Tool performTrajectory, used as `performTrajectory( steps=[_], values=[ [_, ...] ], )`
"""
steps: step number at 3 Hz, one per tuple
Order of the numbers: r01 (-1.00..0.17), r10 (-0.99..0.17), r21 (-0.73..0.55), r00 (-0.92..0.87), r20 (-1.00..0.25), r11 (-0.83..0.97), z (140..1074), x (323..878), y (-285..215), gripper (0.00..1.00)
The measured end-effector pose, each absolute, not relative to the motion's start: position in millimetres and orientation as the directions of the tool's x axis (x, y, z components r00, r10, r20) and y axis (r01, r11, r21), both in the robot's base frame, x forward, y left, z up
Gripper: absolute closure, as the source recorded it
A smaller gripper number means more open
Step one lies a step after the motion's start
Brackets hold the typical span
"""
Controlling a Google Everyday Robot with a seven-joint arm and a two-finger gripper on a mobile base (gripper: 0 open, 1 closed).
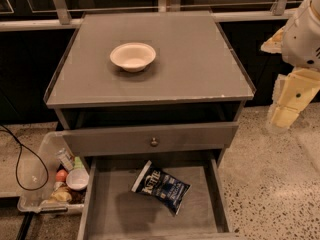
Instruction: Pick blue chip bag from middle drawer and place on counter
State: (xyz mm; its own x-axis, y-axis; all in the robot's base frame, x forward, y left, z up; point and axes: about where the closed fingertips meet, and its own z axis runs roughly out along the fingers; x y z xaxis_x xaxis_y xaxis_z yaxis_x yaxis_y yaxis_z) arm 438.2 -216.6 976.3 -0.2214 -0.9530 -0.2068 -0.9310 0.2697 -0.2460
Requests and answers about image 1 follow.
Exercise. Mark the grey wooden drawer cabinet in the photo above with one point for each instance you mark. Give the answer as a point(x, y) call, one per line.
point(195, 77)

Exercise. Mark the white paper bowl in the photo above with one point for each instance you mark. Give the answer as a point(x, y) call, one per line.
point(133, 57)

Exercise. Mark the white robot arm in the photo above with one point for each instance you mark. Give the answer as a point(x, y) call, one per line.
point(298, 42)

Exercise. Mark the orange round fruit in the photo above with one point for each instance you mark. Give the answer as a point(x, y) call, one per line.
point(61, 175)

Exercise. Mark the round metal drawer knob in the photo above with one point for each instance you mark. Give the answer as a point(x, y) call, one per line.
point(154, 142)

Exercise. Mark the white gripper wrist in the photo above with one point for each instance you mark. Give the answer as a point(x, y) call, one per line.
point(302, 40)

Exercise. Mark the blue Kettle chip bag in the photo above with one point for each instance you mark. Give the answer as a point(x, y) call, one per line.
point(167, 189)

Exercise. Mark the metal railing frame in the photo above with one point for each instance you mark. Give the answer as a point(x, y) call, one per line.
point(29, 15)

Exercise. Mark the small white bowl in bin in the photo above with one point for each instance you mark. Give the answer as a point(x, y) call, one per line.
point(77, 179)

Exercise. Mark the yellow crumpled snack bag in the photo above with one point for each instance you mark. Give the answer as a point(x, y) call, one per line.
point(62, 194)

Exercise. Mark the clear plastic storage bin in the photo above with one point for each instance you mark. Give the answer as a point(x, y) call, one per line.
point(37, 175)

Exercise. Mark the grey open middle drawer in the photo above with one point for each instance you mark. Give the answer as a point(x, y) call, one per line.
point(113, 212)

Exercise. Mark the green packet in bin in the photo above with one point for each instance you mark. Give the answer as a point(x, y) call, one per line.
point(78, 163)

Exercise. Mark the white labelled bottle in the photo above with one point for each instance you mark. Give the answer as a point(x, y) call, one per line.
point(65, 159)

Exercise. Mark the grey top drawer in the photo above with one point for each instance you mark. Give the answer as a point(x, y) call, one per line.
point(136, 139)

